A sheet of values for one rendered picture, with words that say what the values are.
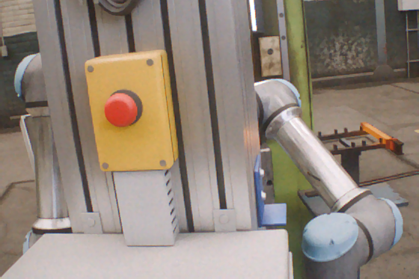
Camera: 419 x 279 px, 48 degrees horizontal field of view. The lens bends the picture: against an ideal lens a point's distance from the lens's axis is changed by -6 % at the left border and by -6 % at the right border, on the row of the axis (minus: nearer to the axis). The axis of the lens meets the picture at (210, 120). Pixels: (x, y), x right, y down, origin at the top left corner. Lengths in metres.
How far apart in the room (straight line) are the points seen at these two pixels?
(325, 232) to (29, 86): 0.72
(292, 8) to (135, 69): 1.71
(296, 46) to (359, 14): 6.41
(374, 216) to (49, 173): 0.73
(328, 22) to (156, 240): 7.89
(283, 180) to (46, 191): 1.40
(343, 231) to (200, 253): 0.49
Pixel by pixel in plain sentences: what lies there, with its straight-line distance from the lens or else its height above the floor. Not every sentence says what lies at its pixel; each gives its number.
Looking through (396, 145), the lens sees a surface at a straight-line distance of 1.91.
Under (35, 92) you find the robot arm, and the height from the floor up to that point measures 1.37.
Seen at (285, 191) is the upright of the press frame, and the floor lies 0.63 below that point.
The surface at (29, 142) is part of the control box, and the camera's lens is 1.88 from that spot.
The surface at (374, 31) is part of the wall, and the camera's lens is 8.74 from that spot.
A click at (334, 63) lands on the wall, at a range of 8.49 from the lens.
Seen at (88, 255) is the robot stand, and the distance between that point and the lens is 0.63.
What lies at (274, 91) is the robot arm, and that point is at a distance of 1.26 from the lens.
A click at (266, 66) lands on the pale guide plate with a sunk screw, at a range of 2.17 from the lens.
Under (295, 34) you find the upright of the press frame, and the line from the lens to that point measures 2.23.
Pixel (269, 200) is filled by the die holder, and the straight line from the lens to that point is 2.13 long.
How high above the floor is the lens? 1.51
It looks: 13 degrees down
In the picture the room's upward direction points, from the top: 6 degrees counter-clockwise
